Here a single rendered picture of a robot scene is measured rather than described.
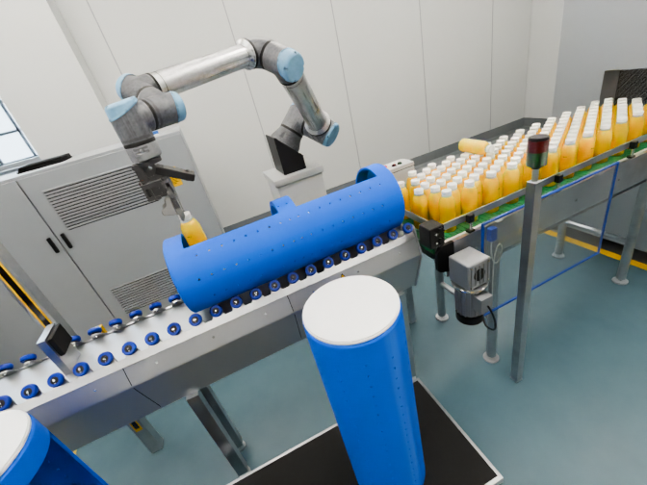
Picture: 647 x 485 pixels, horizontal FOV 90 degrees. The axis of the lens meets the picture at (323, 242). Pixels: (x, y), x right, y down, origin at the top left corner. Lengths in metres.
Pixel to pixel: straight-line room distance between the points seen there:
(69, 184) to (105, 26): 1.73
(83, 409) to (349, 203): 1.13
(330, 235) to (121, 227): 2.02
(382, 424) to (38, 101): 3.59
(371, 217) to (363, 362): 0.57
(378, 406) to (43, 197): 2.56
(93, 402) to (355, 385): 0.89
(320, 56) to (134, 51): 1.90
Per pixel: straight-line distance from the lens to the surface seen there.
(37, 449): 1.16
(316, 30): 4.30
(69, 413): 1.45
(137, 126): 1.10
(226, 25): 4.06
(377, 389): 0.97
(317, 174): 2.04
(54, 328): 1.44
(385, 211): 1.26
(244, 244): 1.12
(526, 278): 1.60
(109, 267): 3.04
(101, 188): 2.82
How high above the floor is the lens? 1.64
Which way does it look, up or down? 28 degrees down
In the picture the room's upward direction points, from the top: 15 degrees counter-clockwise
